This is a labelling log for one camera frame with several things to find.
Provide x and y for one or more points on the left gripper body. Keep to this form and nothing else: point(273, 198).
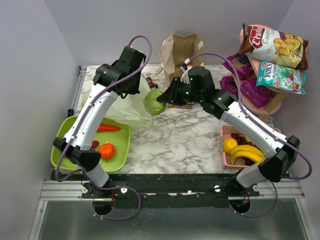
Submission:
point(134, 86)

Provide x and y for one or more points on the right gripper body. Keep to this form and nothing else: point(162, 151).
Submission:
point(184, 94)

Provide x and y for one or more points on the green toy cabbage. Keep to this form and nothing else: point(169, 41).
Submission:
point(151, 105)

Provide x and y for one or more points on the light green plastic grocery bag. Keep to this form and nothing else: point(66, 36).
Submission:
point(131, 110)

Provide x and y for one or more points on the orange toy pumpkin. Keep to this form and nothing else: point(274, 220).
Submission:
point(107, 151)

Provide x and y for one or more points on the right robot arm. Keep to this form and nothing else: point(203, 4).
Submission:
point(196, 86)

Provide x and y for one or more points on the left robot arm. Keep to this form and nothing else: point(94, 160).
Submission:
point(119, 79)

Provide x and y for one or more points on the purple snack bag left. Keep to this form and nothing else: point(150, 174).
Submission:
point(228, 83)

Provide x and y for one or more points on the purple snack bag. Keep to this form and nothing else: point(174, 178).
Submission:
point(258, 95)
point(241, 64)
point(228, 83)

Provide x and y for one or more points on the brown paper bag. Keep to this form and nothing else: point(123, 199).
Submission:
point(175, 50)

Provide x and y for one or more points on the purple snack bag top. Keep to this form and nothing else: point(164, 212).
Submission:
point(241, 64)

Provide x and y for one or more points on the purple snack bag right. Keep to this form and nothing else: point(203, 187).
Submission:
point(258, 95)

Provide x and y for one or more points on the teal Fox's candy bag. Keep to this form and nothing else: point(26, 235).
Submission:
point(280, 77)

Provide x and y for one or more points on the brown cassava chips bag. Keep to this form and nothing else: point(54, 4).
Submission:
point(264, 44)

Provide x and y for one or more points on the brown toy faucet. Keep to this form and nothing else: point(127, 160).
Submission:
point(151, 84)

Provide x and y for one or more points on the red toy carrot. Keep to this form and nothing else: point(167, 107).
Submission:
point(107, 128)

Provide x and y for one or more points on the pink plastic basket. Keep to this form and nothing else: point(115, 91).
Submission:
point(242, 162)

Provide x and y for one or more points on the yellow toy lemon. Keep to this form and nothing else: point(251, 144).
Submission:
point(228, 144)

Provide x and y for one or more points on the purple toy eggplant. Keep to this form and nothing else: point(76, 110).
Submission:
point(94, 144)

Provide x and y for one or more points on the dark red toy grapes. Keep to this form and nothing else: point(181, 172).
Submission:
point(241, 139)

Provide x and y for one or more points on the yellow toy bananas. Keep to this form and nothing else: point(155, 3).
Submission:
point(246, 151)

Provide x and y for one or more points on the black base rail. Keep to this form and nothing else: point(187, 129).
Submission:
point(163, 191)

